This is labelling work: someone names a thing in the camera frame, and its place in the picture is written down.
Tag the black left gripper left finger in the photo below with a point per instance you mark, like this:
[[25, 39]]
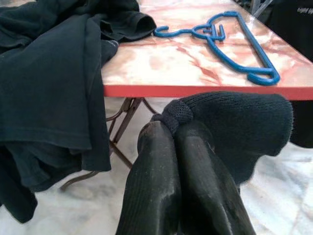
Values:
[[151, 186]]

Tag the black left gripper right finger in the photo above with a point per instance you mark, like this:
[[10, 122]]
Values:
[[205, 191]]

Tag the plain black shirt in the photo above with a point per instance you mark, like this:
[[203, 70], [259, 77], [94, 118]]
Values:
[[232, 122]]

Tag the blue plastic hanger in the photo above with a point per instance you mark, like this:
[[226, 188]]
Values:
[[275, 74]]

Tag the marble-top table red edge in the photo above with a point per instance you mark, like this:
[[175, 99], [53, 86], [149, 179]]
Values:
[[171, 61]]

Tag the crumpled black garment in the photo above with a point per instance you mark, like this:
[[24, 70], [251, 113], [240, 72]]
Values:
[[49, 85]]

